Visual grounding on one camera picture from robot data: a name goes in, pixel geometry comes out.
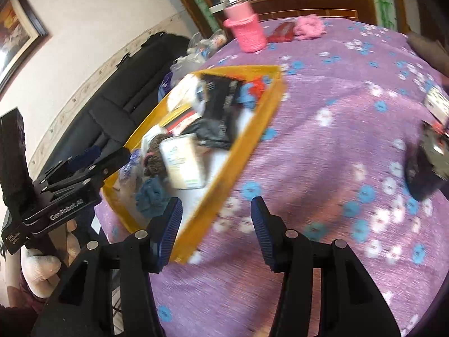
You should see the blue fluffy cloth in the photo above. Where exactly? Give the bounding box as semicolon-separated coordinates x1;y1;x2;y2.
135;177;170;220

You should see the brown knit sock ball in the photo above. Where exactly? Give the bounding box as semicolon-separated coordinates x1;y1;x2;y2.
143;134;171;179

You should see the beige paper pack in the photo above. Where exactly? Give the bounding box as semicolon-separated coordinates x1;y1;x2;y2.
159;134;205;190

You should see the red yellow packet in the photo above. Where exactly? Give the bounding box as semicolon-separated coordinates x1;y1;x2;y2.
160;108;201;136

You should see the white floral tissue pack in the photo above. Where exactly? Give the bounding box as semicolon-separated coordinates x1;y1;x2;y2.
423;85;449;124

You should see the black snack package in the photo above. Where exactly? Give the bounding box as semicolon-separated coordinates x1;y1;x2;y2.
181;74;243;150

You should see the orange blue scrunchie bundle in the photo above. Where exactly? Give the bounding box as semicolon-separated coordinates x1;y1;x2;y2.
237;75;272;110

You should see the left white gloved hand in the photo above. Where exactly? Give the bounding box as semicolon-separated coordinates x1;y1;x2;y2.
1;219;81;307

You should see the black sofa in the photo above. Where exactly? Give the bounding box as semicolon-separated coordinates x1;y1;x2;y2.
29;31;189;178

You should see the purple floral tablecloth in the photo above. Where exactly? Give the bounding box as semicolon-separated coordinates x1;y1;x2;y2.
94;16;449;337

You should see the yellow-rimmed white box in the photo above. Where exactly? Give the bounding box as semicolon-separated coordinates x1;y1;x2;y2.
100;64;285;265

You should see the cream white cloth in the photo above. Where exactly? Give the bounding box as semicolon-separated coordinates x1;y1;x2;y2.
166;74;200;112

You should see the clear plastic bag pile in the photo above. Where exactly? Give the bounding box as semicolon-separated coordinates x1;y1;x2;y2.
170;29;228;81

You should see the brown knit hat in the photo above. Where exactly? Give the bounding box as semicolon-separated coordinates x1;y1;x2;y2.
407;31;449;77

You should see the dark red pouch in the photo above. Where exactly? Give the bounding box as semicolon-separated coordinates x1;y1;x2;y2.
266;22;295;44

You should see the pink fluffy cloth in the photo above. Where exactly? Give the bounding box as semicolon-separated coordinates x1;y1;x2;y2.
294;15;326;40

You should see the pink knit-sleeved bottle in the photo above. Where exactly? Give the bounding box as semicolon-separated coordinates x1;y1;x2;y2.
220;0;267;53

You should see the framed wall picture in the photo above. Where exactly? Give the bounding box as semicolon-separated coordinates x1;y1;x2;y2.
1;0;49;91

